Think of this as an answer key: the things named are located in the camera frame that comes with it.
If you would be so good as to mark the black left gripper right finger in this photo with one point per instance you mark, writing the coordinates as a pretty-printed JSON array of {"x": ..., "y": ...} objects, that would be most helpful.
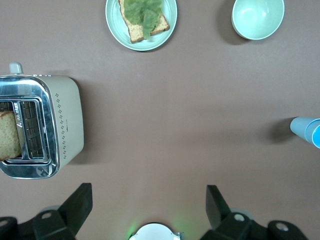
[{"x": 237, "y": 230}]

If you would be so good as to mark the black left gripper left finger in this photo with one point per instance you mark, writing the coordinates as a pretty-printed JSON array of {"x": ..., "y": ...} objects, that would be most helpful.
[{"x": 50, "y": 227}]

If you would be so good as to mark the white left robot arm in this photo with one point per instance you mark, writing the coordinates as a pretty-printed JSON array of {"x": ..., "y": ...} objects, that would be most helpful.
[{"x": 155, "y": 233}]

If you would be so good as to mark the brown bread slice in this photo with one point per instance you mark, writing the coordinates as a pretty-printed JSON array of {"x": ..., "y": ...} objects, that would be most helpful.
[{"x": 8, "y": 137}]

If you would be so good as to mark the beige and chrome toaster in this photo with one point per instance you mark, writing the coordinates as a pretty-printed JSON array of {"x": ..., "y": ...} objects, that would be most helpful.
[{"x": 67, "y": 112}]

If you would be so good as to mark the brown table cover sheet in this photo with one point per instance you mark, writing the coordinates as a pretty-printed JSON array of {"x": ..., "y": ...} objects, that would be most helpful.
[{"x": 162, "y": 112}]

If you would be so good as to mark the toast slice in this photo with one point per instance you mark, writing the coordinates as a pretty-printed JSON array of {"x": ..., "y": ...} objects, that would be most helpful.
[{"x": 136, "y": 35}]

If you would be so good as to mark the pale green bowl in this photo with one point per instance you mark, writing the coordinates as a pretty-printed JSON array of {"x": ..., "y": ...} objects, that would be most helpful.
[{"x": 257, "y": 17}]

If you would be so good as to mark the pale green plate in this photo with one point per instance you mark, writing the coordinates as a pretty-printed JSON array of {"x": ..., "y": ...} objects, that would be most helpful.
[{"x": 112, "y": 22}]

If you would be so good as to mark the green lettuce leaf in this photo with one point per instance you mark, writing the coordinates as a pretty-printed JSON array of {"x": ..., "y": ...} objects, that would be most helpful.
[{"x": 142, "y": 12}]

